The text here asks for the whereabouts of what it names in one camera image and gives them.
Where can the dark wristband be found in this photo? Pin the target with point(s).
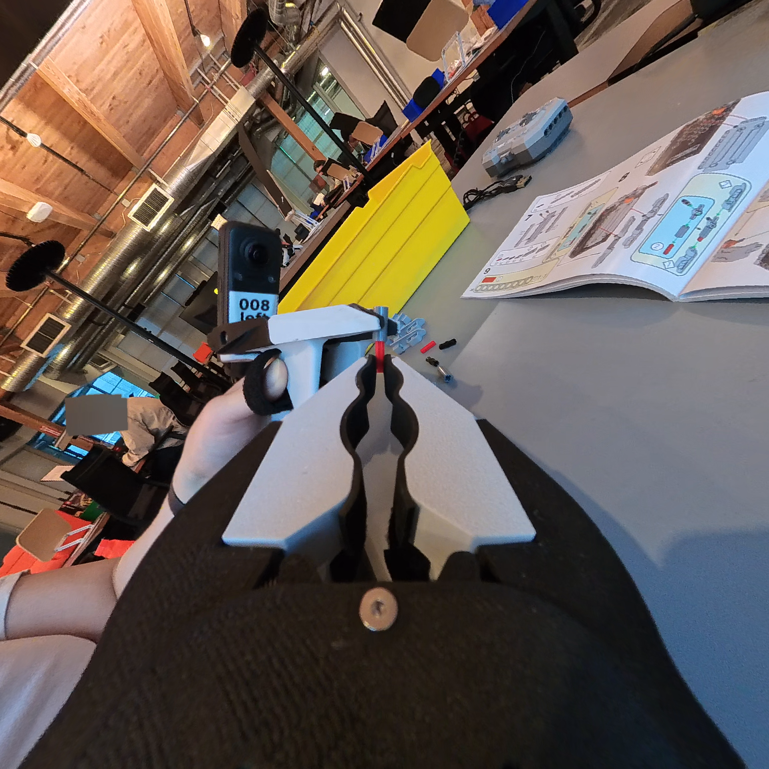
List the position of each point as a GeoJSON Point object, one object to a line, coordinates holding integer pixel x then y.
{"type": "Point", "coordinates": [176, 500]}

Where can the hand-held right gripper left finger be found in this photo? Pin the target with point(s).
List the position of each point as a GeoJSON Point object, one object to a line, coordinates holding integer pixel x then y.
{"type": "Point", "coordinates": [288, 480]}

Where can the blue-tipped toy pin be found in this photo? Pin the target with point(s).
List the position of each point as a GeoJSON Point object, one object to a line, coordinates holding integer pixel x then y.
{"type": "Point", "coordinates": [438, 369]}

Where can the grey desk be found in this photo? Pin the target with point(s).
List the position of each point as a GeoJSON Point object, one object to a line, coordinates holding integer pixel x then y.
{"type": "Point", "coordinates": [571, 390]}

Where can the grey toy connector piece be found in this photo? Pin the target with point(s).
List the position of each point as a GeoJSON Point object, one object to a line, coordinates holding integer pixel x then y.
{"type": "Point", "coordinates": [408, 342]}
{"type": "Point", "coordinates": [410, 323]}

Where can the open instruction booklet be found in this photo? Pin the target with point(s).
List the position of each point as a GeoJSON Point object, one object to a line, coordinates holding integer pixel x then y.
{"type": "Point", "coordinates": [631, 210]}

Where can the small toy axle connector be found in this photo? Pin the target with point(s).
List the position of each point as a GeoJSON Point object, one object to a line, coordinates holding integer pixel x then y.
{"type": "Point", "coordinates": [383, 321]}

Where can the white ceiling device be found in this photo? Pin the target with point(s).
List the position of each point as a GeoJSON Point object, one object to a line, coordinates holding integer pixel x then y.
{"type": "Point", "coordinates": [39, 212]}

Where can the person's left hand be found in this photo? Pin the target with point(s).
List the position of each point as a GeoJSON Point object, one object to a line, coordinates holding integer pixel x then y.
{"type": "Point", "coordinates": [216, 438]}

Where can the silver ventilation duct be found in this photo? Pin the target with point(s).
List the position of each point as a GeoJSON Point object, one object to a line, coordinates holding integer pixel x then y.
{"type": "Point", "coordinates": [102, 264]}

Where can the yellow plastic bin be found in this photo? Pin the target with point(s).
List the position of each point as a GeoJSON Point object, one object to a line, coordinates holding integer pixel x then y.
{"type": "Point", "coordinates": [384, 234]}

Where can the white vent grille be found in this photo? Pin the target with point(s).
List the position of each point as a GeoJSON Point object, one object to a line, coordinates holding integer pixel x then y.
{"type": "Point", "coordinates": [45, 333]}
{"type": "Point", "coordinates": [151, 207]}

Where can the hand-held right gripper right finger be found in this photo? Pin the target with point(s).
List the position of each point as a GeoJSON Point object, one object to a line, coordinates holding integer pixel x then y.
{"type": "Point", "coordinates": [462, 480]}

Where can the person's left forearm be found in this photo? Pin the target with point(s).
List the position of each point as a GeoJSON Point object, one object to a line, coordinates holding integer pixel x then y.
{"type": "Point", "coordinates": [60, 601]}

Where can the red toy axle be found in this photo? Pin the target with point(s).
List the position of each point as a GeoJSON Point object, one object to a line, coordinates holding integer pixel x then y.
{"type": "Point", "coordinates": [381, 357]}

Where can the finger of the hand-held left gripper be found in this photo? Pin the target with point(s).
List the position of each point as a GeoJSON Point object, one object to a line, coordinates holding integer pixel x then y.
{"type": "Point", "coordinates": [324, 324]}
{"type": "Point", "coordinates": [345, 357]}

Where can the grey toy battery hub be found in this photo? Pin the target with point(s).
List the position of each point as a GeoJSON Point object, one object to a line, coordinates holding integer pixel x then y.
{"type": "Point", "coordinates": [528, 138]}

